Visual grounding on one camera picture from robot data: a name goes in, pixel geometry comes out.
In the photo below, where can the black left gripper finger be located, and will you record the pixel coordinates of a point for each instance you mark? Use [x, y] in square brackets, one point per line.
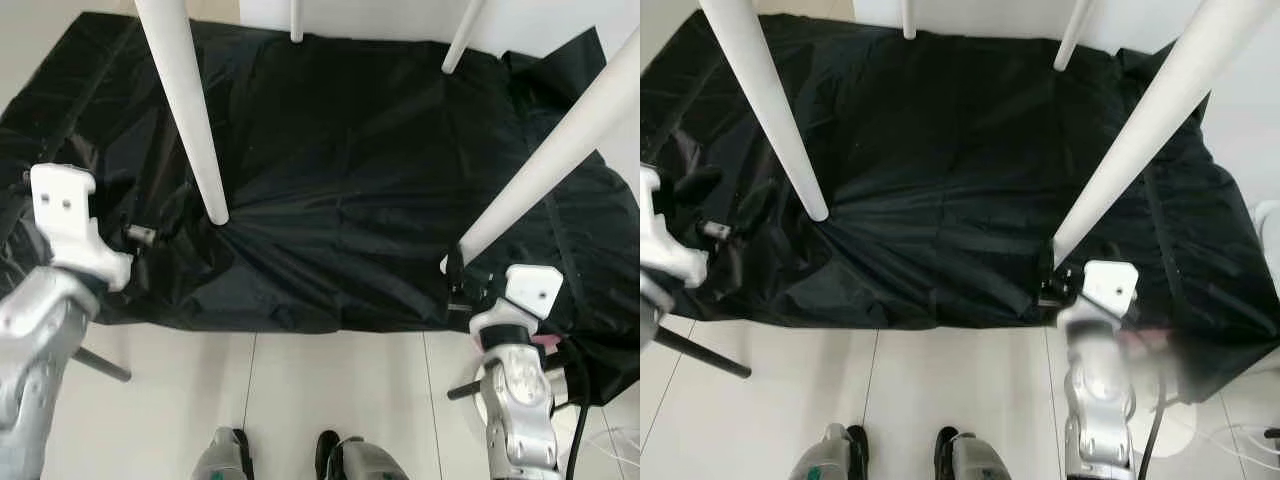
[697, 185]
[755, 203]

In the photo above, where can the white tapered plastic table leg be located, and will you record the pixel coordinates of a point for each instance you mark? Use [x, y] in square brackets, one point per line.
[185, 110]
[770, 110]
[296, 18]
[1072, 38]
[1150, 130]
[560, 150]
[908, 18]
[461, 40]

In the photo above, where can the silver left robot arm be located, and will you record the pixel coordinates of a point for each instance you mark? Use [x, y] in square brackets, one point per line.
[35, 350]
[655, 310]

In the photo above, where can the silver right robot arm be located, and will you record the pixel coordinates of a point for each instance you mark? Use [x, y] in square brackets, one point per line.
[520, 410]
[1095, 400]

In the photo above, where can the pink cloth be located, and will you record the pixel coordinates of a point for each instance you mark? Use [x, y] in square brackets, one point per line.
[545, 342]
[1145, 338]

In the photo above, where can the black metal rod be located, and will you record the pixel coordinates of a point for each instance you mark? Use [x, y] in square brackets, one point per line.
[465, 390]
[105, 365]
[705, 353]

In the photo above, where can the black cloth table cover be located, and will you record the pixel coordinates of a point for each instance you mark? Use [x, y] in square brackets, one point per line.
[950, 180]
[350, 180]

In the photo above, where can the white round stand base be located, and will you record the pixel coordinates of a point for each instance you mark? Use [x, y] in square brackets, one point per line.
[1180, 430]

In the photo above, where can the grey right robot foot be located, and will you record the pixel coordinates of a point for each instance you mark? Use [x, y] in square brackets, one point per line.
[975, 458]
[365, 460]

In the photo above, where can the grey robot foot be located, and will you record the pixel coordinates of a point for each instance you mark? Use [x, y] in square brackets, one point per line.
[975, 458]
[830, 458]
[222, 458]
[365, 460]

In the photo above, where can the white electric fan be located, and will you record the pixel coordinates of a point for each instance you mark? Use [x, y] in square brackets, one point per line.
[1270, 230]

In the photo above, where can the grey left robot foot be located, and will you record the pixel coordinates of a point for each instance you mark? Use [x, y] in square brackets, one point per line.
[830, 458]
[222, 458]

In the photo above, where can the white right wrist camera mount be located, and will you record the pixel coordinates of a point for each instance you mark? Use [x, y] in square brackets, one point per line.
[530, 290]
[1110, 285]

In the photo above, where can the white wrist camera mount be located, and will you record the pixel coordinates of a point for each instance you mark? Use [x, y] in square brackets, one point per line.
[70, 225]
[1110, 285]
[665, 250]
[530, 290]

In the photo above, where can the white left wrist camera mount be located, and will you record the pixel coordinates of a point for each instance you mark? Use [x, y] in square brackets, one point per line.
[665, 250]
[70, 225]

